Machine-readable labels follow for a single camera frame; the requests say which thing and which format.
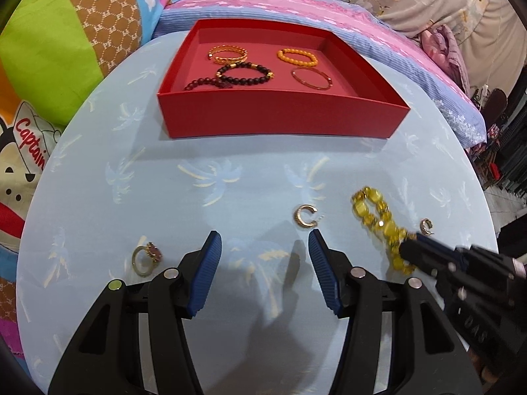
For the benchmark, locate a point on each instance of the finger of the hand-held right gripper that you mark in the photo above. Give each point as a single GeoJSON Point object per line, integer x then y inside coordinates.
{"type": "Point", "coordinates": [436, 248]}
{"type": "Point", "coordinates": [420, 259]}

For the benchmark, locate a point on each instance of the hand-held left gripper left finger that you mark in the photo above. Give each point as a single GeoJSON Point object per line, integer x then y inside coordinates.
{"type": "Point", "coordinates": [206, 271]}

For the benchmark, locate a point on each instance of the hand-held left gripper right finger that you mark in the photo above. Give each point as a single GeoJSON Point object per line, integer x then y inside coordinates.
{"type": "Point", "coordinates": [325, 271]}

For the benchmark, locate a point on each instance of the gold hoop earring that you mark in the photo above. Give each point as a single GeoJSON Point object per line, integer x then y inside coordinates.
{"type": "Point", "coordinates": [297, 216]}
{"type": "Point", "coordinates": [422, 226]}

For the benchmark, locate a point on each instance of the red cardboard box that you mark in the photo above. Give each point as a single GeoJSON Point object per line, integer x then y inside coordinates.
{"type": "Point", "coordinates": [267, 111]}

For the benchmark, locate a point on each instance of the rose gold bangle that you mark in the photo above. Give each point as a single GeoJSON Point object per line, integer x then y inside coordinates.
{"type": "Point", "coordinates": [313, 86]}

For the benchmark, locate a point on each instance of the light blue palm print tablecloth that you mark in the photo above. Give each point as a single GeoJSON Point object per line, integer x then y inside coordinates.
{"type": "Point", "coordinates": [206, 164]}

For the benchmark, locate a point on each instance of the dark furniture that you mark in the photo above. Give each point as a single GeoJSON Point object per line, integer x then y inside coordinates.
{"type": "Point", "coordinates": [512, 144]}

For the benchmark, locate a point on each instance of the purple cloth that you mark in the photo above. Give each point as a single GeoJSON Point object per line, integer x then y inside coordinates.
{"type": "Point", "coordinates": [446, 45]}

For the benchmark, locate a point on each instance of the colourful cartoon blanket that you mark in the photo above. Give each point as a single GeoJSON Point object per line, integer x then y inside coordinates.
{"type": "Point", "coordinates": [61, 49]}

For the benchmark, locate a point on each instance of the pink and blue striped blanket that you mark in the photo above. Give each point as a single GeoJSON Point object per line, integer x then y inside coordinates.
{"type": "Point", "coordinates": [288, 4]}

